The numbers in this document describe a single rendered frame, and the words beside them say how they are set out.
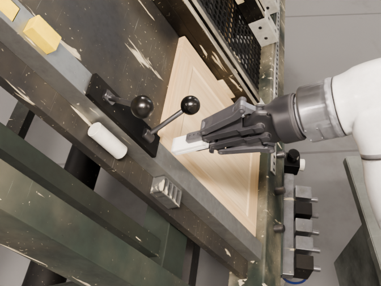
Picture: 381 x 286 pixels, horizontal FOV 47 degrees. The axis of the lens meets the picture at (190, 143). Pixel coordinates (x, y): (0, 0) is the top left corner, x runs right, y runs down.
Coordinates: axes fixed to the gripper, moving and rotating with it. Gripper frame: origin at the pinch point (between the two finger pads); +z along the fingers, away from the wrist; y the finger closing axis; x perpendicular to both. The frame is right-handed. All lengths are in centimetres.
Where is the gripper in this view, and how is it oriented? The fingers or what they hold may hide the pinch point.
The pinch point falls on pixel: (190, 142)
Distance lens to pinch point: 77.8
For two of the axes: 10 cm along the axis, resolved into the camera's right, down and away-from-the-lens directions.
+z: -8.5, 2.1, 4.9
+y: 5.1, 5.5, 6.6
